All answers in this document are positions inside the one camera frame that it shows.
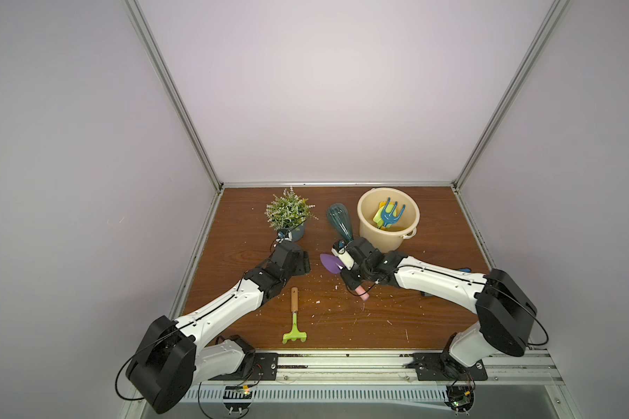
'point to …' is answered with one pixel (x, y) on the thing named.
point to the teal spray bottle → (340, 217)
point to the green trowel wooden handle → (377, 218)
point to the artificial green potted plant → (289, 211)
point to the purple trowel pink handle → (334, 265)
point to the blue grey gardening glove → (464, 269)
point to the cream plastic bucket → (388, 238)
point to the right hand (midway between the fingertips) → (343, 267)
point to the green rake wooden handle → (294, 333)
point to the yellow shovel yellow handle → (382, 203)
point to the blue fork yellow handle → (390, 219)
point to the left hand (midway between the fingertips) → (302, 254)
